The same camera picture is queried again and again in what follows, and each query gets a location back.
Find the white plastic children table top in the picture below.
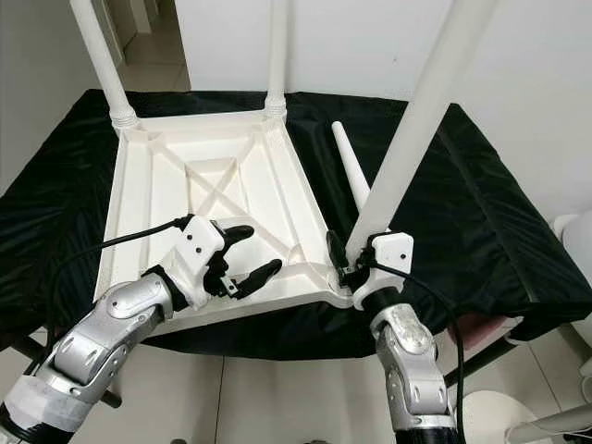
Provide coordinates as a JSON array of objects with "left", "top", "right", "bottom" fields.
[{"left": 92, "top": 104, "right": 357, "bottom": 334}]

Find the white plastic table leg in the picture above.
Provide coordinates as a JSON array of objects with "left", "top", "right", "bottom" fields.
[
  {"left": 331, "top": 120, "right": 376, "bottom": 214},
  {"left": 344, "top": 0, "right": 502, "bottom": 267},
  {"left": 262, "top": 0, "right": 290, "bottom": 119},
  {"left": 68, "top": 0, "right": 142, "bottom": 129}
]

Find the black cloth table cover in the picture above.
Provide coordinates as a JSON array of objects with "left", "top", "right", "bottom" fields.
[{"left": 0, "top": 89, "right": 592, "bottom": 362}]

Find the white round stool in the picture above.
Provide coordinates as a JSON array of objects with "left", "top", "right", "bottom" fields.
[{"left": 462, "top": 388, "right": 592, "bottom": 444}]

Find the white rounded plastic object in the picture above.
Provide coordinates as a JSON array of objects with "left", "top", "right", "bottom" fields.
[{"left": 551, "top": 211, "right": 592, "bottom": 321}]

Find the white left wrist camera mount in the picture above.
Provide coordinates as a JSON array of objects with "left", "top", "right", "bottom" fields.
[{"left": 168, "top": 215, "right": 228, "bottom": 306}]

